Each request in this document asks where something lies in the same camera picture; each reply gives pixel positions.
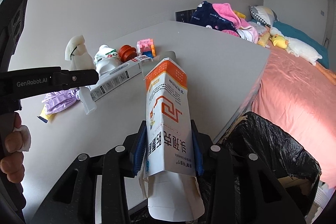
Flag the orange white medicine carton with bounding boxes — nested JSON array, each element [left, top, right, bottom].
[[143, 58, 205, 222]]

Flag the black trash bag bin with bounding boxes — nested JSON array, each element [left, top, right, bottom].
[[217, 111, 322, 216]]

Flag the person's left hand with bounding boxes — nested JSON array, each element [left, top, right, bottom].
[[1, 113, 31, 184]]

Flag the purple plastic bag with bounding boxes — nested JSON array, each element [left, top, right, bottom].
[[42, 88, 79, 115]]

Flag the yellow blue sachet packet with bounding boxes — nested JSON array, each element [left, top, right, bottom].
[[37, 105, 56, 123]]

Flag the white spray trigger bottle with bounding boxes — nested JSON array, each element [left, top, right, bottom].
[[65, 35, 98, 115]]

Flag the white plastic drink bottle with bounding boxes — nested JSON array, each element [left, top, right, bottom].
[[94, 45, 121, 76]]

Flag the pink bed sheet mattress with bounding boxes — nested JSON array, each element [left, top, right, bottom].
[[252, 46, 335, 188]]

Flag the orange ribbed plastic cap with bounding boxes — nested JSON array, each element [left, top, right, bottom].
[[118, 45, 137, 63]]

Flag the long white product box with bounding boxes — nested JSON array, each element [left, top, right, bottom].
[[88, 55, 152, 102]]

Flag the pink building block toy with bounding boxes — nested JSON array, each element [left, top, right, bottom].
[[137, 39, 156, 58]]

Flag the yellow corn plush toy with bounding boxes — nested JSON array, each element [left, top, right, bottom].
[[257, 31, 270, 48]]

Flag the yellow duck plush toy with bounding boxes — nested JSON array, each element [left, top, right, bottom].
[[271, 35, 288, 50]]

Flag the white goose plush toy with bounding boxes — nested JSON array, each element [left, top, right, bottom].
[[270, 27, 335, 85]]

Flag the teal pillow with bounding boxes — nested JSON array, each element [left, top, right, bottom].
[[273, 21, 330, 69]]

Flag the navy pink clothes pile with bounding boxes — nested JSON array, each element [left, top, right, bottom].
[[189, 1, 259, 44]]

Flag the patterned grey checked pillow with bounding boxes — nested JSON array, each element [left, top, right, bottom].
[[249, 6, 277, 27]]

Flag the black wall socket panel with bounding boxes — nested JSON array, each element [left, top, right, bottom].
[[175, 9, 195, 23]]

